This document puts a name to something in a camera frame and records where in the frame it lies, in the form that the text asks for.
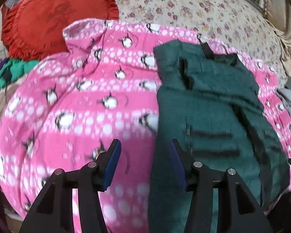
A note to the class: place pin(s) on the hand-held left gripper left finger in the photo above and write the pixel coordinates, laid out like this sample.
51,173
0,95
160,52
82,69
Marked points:
111,165

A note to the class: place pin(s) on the floral bed quilt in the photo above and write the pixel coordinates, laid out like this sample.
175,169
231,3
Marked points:
184,4

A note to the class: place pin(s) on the beige flowered bedspread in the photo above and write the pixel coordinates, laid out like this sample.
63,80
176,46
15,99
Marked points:
1,106

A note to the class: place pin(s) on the grey clothes pile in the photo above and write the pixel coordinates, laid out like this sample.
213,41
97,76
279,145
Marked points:
289,104

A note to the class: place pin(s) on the beige curtain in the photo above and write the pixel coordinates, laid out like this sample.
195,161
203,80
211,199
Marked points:
283,34

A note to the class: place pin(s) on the pink penguin print blanket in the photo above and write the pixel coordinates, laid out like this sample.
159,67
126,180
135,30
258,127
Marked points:
75,102

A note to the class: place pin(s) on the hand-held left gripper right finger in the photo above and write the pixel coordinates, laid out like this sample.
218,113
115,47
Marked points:
178,167

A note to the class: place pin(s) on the green cloth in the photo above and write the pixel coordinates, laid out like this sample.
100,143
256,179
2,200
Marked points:
12,74

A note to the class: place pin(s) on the red ruffled heart pillow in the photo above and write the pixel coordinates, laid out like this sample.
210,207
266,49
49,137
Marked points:
51,19

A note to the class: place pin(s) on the dark green puffer jacket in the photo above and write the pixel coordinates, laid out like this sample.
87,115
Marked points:
208,102

